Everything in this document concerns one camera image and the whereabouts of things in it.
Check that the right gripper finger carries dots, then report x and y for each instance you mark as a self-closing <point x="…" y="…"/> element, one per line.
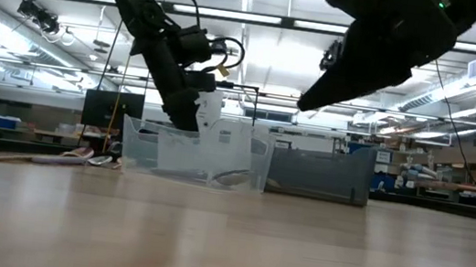
<point x="384" y="70"/>
<point x="353" y="61"/>

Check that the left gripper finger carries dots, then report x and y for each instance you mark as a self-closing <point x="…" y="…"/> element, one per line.
<point x="191" y="113"/>
<point x="175" y="113"/>

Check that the white machine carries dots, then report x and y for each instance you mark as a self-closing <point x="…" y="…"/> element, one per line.
<point x="211" y="107"/>

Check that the clear plastic bin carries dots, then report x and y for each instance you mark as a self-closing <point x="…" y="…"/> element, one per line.
<point x="226" y="150"/>
<point x="138" y="153"/>

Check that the black monitor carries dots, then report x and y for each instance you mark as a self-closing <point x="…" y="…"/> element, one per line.
<point x="107" y="109"/>

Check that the blue cabinet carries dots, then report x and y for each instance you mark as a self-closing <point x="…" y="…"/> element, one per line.
<point x="358" y="148"/>

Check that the black overhead beam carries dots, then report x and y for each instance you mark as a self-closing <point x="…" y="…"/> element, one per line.
<point x="235" y="15"/>

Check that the white teal equipment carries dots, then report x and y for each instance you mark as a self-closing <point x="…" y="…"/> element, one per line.
<point x="417" y="171"/>

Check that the smoky dark plastic bin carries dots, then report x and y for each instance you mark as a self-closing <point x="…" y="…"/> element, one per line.
<point x="324" y="177"/>

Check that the black ceiling-mounted device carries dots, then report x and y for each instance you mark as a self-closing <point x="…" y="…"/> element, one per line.
<point x="37" y="15"/>

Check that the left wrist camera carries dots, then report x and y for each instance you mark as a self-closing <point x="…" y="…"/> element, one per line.
<point x="194" y="45"/>

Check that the thin black stand frame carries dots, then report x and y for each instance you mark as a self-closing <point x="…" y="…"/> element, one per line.
<point x="226" y="84"/>

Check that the black aluminium table frame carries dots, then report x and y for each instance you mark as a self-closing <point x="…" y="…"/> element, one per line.
<point x="440" y="207"/>

